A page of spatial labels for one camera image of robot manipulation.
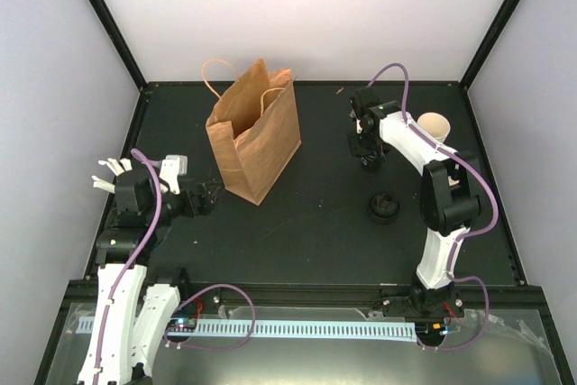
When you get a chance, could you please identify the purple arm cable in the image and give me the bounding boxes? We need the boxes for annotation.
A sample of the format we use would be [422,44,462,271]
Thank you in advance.
[92,148,256,385]
[365,62,500,353]

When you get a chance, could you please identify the stack of black paper cups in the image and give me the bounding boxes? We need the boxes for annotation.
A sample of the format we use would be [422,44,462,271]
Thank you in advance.
[417,112,451,142]

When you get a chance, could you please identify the black frame post left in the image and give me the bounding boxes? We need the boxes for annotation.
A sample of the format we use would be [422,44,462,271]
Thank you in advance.
[88,0,147,90]

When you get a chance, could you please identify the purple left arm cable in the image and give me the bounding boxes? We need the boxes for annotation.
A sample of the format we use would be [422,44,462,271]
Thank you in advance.
[92,148,256,385]

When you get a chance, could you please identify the white wooden stirrers in glass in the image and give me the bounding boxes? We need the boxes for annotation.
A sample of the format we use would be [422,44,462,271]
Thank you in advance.
[91,157,134,192]

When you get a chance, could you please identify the right small circuit board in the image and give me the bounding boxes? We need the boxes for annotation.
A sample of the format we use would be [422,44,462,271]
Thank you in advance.
[416,321,463,336]

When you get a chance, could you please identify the small circuit board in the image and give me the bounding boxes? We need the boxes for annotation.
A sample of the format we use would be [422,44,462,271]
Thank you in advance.
[166,317,197,333]
[416,321,463,336]

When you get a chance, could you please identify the left small circuit board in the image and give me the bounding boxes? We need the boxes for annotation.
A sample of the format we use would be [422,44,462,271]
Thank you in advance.
[166,317,197,333]

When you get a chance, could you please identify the black frame post right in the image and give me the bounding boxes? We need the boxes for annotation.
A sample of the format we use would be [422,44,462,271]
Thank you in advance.
[460,0,521,90]

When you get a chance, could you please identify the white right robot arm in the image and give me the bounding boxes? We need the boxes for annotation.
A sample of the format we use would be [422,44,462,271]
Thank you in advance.
[348,87,481,316]

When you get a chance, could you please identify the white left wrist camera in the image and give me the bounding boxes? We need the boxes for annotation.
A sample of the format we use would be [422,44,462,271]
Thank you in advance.
[159,155,188,195]

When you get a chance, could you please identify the black front aluminium rail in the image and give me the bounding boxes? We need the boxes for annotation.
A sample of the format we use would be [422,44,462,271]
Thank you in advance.
[62,280,548,316]

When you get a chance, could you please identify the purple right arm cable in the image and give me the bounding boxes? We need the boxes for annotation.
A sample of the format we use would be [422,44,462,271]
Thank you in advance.
[365,62,500,353]

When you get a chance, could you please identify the black frame post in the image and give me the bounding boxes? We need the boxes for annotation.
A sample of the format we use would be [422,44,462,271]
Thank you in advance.
[460,0,521,90]
[88,0,147,90]

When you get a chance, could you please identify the black cup with coffee beans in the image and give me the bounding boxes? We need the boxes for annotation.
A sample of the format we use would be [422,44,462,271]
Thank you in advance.
[361,152,384,172]

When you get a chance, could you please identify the white slotted cable duct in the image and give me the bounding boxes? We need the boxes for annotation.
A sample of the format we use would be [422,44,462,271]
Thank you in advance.
[76,316,417,344]

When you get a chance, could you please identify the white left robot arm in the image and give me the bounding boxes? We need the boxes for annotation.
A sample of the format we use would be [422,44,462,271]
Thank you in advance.
[77,155,222,384]

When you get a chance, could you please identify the brown paper bag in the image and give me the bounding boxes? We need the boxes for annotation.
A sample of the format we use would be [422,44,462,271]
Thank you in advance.
[201,59,302,206]

